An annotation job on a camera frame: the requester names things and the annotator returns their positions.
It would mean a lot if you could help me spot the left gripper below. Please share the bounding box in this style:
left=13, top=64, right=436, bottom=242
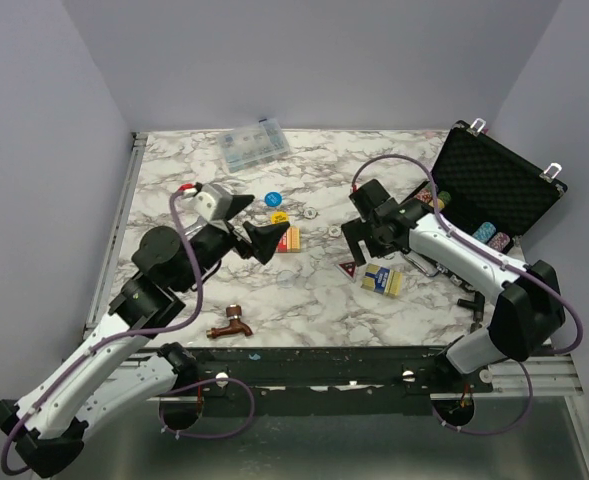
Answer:
left=179, top=196, right=292, bottom=291

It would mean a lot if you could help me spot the yellow big blind button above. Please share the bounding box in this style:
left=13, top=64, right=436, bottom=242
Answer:
left=270, top=211, right=289, bottom=224

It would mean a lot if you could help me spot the blue small blind button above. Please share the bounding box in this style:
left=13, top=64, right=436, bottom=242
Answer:
left=264, top=191, right=283, bottom=207

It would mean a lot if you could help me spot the red triangular dealer button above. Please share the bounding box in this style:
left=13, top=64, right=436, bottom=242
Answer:
left=338, top=261, right=357, bottom=279

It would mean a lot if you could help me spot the red playing card deck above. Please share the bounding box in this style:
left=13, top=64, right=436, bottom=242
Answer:
left=277, top=226, right=301, bottom=253

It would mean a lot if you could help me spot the blue playing card deck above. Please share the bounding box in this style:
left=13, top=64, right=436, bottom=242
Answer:
left=361, top=264, right=403, bottom=298

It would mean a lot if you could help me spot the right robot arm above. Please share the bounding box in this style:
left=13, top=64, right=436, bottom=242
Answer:
left=341, top=180, right=565, bottom=392

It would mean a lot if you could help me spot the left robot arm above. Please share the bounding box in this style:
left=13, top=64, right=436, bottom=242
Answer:
left=0, top=184, right=290, bottom=479

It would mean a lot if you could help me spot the silver wrench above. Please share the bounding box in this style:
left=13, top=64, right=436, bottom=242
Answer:
left=183, top=217, right=208, bottom=239

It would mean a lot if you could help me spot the clear plastic disc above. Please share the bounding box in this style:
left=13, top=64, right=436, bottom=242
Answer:
left=276, top=270, right=297, bottom=288

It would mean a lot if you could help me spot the clear plastic organizer box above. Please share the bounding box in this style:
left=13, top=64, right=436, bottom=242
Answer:
left=216, top=118, right=290, bottom=173

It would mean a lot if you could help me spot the brown faucet tap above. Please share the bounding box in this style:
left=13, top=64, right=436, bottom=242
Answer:
left=206, top=304, right=253, bottom=339

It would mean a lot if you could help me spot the black poker chip case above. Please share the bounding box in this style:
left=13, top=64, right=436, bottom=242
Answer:
left=409, top=120, right=567, bottom=302

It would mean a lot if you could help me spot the black pipe fitting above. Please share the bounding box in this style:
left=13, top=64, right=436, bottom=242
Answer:
left=457, top=292, right=485, bottom=333

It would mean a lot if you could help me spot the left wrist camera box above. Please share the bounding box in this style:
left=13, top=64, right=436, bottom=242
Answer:
left=180, top=183, right=232, bottom=223

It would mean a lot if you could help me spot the aluminium frame rail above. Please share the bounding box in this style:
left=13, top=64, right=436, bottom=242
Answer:
left=84, top=132, right=148, bottom=330

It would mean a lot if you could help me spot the black mounting rail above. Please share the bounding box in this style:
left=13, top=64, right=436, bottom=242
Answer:
left=161, top=345, right=493, bottom=417

